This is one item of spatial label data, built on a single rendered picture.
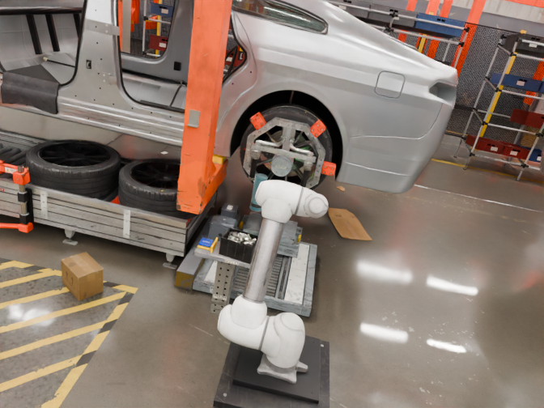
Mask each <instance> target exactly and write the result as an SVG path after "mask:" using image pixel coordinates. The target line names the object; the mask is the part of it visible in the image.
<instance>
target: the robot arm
mask: <svg viewBox="0 0 544 408"><path fill-rule="evenodd" d="M301 190H302V191H301ZM255 199H256V202H257V204H258V205H259V206H261V214H262V216H263V217H264V219H263V220H262V224H261V229H260V232H259V235H258V238H257V243H256V247H255V251H254V254H253V259H252V262H251V266H250V269H249V274H248V277H247V280H246V284H245V287H244V292H243V295H240V296H238V297H237V298H236V299H235V301H234V303H233V305H230V304H229V305H227V306H226V307H224V309H223V310H222V311H221V313H220V314H219V321H218V331H219V332H220V333H221V334H222V335H223V336H224V337H225V338H226V339H228V340H229V341H231V342H234V343H236V344H238V345H241V346H245V347H248V348H252V349H256V350H261V351H262V352H263V356H262V358H261V364H260V366H259V367H258V368H257V372H258V373H259V374H266V375H268V376H273V377H276V378H279V379H282V380H286V381H288V382H290V383H291V384H295V383H296V372H306V371H307V368H308V366H307V365H305V364H303V363H301V362H300V361H299V359H300V354H301V352H302V350H303V346H304V339H305V330H304V323H303V321H302V320H301V319H300V317H298V316H297V315H295V314H294V313H291V312H283V313H280V314H278V315H277V316H276V317H269V316H267V315H266V312H267V307H266V303H265V302H264V299H265V295H266V290H267V287H268V284H269V281H270V276H271V272H272V269H273V266H274V261H275V258H276V255H277V252H278V247H279V243H280V240H281V237H282V234H283V229H284V226H285V223H287V222H288V221H289V219H290V217H291V216H292V215H298V216H304V217H313V218H320V217H321V216H323V215H324V214H325V213H326V211H327V210H328V202H327V200H326V198H325V197H324V196H323V195H321V194H318V193H316V192H314V191H312V190H310V189H307V188H304V187H303V188H302V186H299V185H296V184H293V183H290V182H286V181H276V180H273V181H262V182H261V183H260V185H259V186H258V188H257V192H256V195H255Z"/></svg>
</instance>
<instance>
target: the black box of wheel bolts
mask: <svg viewBox="0 0 544 408"><path fill-rule="evenodd" d="M257 238H258V236H256V235H254V234H250V233H247V232H243V231H241V230H237V229H235V228H232V227H230V228H228V229H227V231H226V232H225V233H224V234H223V235H222V236H221V241H220V247H219V254H221V255H224V256H226V257H230V258H233V259H236V260H238V261H242V262H245V263H248V264H250V263H251V262H252V259H253V254H254V251H255V247H256V243H257Z"/></svg>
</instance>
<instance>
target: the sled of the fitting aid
mask: <svg viewBox="0 0 544 408"><path fill-rule="evenodd" d="M248 217H249V215H244V218H243V219H242V221H241V223H240V226H239V228H238V230H241V231H243V229H244V226H245V224H246V221H247V219H248ZM302 229H303V228H302V227H297V228H296V233H295V240H294V244H287V243H283V242H280V243H279V247H278V252H277V253H278V254H282V255H286V256H289V257H296V258H297V256H298V252H299V248H300V239H301V234H302Z"/></svg>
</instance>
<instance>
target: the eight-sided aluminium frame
mask: <svg viewBox="0 0 544 408"><path fill-rule="evenodd" d="M276 125H278V126H282V127H284V126H285V127H287V128H290V129H296V130H301V131H304V132H305V134H306V135H307V137H308V139H309V140H310V141H313V142H314V144H315V146H316V149H317V152H318V154H319V156H318V160H317V165H316V169H315V173H314V177H313V178H312V179H310V180H308V181H307V184H306V188H307V189H310V188H312V187H313V186H315V185H317V184H318V182H319V180H320V175H321V169H322V165H323V162H324V158H325V149H324V147H323V146H322V145H321V143H320V141H319V140H318V138H315V137H314V136H313V134H312V133H311V132H310V131H309V130H310V128H311V127H310V126H309V124H306V123H302V122H298V121H291V120H287V119H283V118H280V117H275V118H274V119H272V120H271V121H269V122H267V123H266V124H265V125H264V126H263V127H261V128H260V129H259V130H255V131H253V132H252V133H251V134H250V135H249V136H248V140H247V145H246V150H245V155H244V165H243V168H244V170H245V171H246V172H247V173H248V174H249V173H250V168H251V156H252V151H253V149H251V144H252V143H254V139H255V138H257V137H259V136H260V135H262V134H264V133H265V132H266V131H268V130H270V129H271V128H273V127H274V126H276Z"/></svg>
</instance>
